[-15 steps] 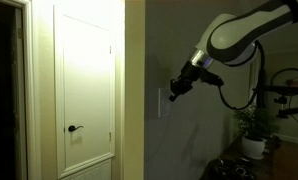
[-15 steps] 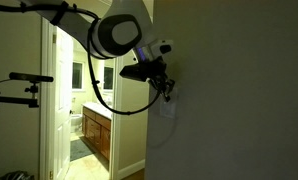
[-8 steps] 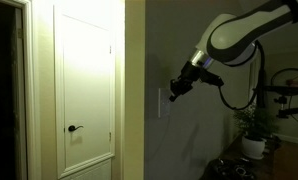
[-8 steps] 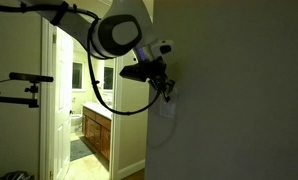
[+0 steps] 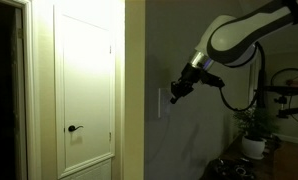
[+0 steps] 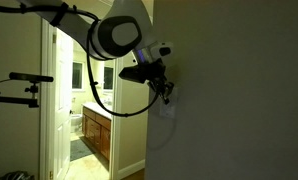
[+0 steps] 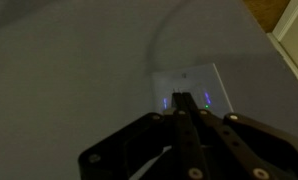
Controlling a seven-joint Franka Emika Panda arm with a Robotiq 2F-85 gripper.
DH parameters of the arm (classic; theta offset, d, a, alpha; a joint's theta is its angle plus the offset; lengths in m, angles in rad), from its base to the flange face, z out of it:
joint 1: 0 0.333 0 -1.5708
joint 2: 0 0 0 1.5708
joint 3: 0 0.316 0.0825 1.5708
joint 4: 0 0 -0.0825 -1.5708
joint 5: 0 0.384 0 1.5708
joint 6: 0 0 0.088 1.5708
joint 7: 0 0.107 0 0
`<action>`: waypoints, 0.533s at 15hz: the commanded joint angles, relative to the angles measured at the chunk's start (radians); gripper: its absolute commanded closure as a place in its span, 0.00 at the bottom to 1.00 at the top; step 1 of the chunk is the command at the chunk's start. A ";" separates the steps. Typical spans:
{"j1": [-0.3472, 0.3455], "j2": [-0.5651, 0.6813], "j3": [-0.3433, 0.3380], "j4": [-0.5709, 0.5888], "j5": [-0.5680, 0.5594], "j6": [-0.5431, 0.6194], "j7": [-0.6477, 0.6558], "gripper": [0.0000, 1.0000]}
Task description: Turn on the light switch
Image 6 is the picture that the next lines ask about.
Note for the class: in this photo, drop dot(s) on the bathroom window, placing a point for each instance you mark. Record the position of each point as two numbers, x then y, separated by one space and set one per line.
77 75
108 78

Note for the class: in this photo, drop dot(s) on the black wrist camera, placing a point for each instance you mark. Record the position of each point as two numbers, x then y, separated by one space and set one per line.
133 74

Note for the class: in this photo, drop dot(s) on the white light switch plate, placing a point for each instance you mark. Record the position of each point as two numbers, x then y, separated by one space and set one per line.
170 111

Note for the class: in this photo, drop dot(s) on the black bar stereo camera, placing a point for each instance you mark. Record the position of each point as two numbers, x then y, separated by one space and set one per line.
30 77

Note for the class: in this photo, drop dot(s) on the white bathroom door frame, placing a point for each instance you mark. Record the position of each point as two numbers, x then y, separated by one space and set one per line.
45 110

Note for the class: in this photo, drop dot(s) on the white open bathroom door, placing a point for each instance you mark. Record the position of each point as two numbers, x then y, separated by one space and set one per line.
63 110

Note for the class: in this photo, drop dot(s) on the grey bathroom rug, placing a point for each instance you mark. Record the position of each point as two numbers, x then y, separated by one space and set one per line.
79 149

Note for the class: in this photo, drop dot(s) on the wooden bathroom vanity cabinet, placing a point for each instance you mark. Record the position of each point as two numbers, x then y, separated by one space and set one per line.
97 128

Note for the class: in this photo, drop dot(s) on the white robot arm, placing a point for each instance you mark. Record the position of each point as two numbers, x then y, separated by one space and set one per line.
122 33

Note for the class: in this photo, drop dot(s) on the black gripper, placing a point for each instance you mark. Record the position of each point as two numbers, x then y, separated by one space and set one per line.
154 71

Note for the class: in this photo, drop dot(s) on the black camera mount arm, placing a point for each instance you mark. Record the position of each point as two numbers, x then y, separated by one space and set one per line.
14 100

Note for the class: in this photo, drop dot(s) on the white toilet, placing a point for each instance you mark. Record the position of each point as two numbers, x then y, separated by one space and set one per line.
75 121

